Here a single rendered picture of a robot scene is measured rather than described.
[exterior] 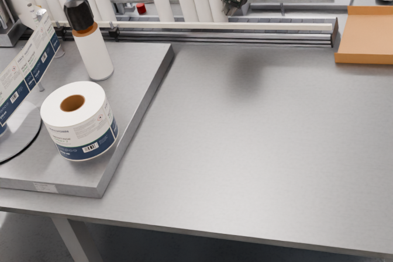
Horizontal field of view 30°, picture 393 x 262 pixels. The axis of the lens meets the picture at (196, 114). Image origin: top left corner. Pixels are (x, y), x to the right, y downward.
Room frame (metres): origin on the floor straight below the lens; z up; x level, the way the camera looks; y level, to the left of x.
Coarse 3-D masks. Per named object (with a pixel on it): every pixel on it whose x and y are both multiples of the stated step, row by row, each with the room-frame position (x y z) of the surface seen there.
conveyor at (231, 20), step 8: (216, 32) 2.10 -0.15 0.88; (224, 32) 2.08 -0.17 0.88; (232, 32) 2.07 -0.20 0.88; (240, 32) 2.05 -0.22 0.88; (248, 32) 2.04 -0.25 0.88; (256, 32) 2.03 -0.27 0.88; (264, 32) 2.02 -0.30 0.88; (272, 32) 2.00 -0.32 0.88; (280, 32) 1.99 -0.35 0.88; (288, 32) 1.98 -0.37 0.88; (296, 32) 1.96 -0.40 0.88; (304, 32) 1.95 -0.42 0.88; (312, 32) 1.94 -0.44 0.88; (320, 32) 1.93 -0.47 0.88; (328, 32) 1.91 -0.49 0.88
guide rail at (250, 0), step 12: (120, 0) 2.34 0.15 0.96; (132, 0) 2.32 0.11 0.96; (144, 0) 2.30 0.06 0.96; (252, 0) 2.10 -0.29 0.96; (264, 0) 2.08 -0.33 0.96; (276, 0) 2.06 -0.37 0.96; (288, 0) 2.04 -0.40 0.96; (300, 0) 2.02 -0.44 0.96; (312, 0) 2.00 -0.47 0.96; (324, 0) 1.98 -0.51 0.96
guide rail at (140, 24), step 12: (60, 24) 2.39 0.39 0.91; (108, 24) 2.29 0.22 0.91; (120, 24) 2.27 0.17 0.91; (132, 24) 2.24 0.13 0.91; (144, 24) 2.22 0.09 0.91; (156, 24) 2.20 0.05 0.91; (168, 24) 2.18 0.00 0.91; (180, 24) 2.15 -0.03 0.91; (192, 24) 2.13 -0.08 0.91; (204, 24) 2.11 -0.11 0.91; (216, 24) 2.09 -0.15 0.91; (228, 24) 2.07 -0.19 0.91; (240, 24) 2.05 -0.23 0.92; (252, 24) 2.03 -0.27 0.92; (264, 24) 2.01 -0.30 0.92; (276, 24) 1.99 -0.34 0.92; (288, 24) 1.97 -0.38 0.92; (300, 24) 1.95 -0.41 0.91; (312, 24) 1.93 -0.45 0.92; (324, 24) 1.92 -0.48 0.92
